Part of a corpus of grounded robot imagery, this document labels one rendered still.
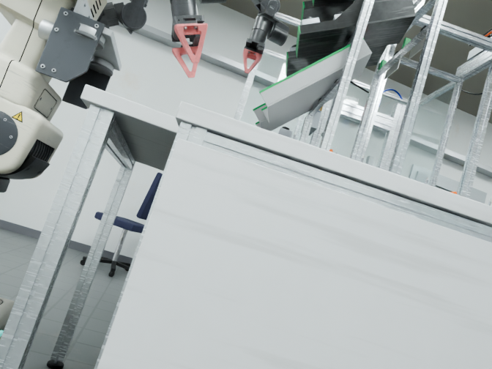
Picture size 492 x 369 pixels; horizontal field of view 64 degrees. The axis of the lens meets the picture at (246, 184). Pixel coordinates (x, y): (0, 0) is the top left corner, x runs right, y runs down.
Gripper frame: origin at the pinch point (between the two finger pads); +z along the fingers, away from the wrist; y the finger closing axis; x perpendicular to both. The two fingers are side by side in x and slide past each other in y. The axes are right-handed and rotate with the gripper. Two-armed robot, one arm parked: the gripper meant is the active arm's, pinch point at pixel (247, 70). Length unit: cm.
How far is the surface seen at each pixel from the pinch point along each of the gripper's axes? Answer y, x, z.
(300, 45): -37.7, -12.5, 4.0
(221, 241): -71, -7, 56
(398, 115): 112, -100, -47
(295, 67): -22.8, -14.1, 3.4
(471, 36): 60, -107, -81
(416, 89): -49, -40, 11
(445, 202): -71, -41, 39
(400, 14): -47, -33, -7
